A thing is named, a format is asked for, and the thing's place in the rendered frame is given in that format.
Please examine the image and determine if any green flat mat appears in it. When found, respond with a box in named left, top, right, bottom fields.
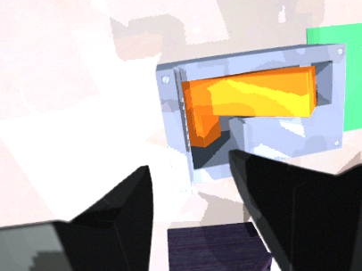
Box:
left=155, top=23, right=362, bottom=196

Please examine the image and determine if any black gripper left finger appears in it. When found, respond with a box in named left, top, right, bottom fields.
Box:
left=0, top=165, right=155, bottom=271

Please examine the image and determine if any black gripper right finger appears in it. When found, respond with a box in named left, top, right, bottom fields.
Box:
left=228, top=149, right=362, bottom=271

